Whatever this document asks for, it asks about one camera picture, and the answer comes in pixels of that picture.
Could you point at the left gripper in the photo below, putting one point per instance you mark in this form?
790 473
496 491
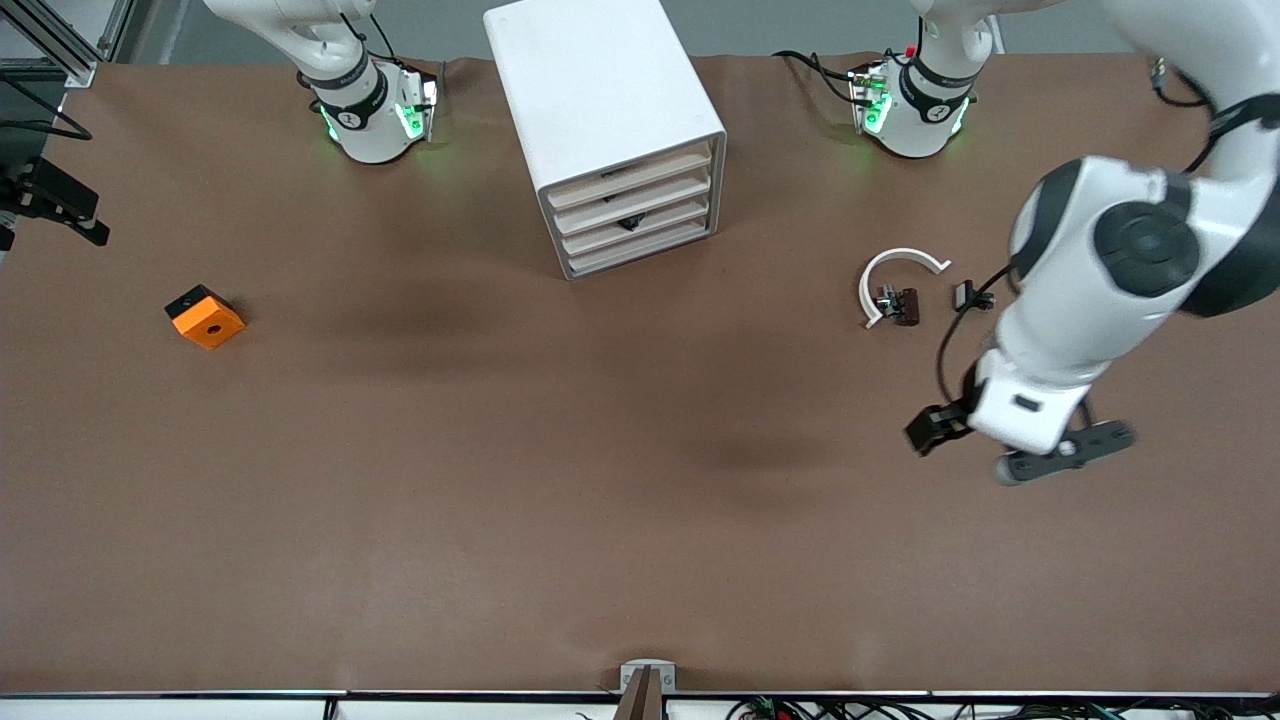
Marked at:
937 426

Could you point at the white cabinet drawer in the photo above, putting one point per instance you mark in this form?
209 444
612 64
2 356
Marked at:
640 180
650 249
680 220
660 200

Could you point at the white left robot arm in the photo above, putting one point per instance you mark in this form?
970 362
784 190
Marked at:
1060 330

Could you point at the white drawer cabinet shell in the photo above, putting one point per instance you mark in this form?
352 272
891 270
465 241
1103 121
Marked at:
590 90

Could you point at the brown cylindrical capacitor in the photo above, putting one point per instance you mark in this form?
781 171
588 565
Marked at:
908 306

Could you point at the small black clip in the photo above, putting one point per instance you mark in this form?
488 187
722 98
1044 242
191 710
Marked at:
964 295

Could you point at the orange block with hole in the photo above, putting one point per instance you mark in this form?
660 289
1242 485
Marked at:
205 318

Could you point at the red and green connector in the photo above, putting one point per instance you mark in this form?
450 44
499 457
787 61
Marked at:
770 709

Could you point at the brown table mat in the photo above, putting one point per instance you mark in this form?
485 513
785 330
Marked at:
500 520

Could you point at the aluminium frame post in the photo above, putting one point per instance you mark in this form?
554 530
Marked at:
70 55

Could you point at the grey metal bracket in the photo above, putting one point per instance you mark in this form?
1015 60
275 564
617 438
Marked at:
630 675

